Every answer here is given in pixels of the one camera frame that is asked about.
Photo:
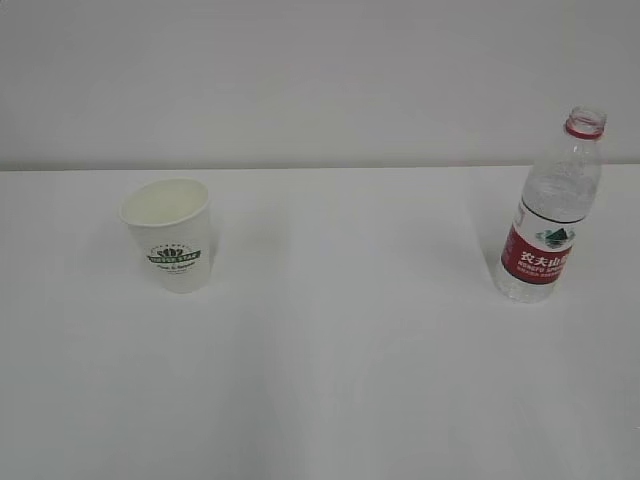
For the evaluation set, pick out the white paper cup green logo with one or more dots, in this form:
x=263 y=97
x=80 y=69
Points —
x=169 y=220

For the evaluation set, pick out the clear water bottle red label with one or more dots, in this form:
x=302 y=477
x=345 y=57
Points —
x=557 y=196

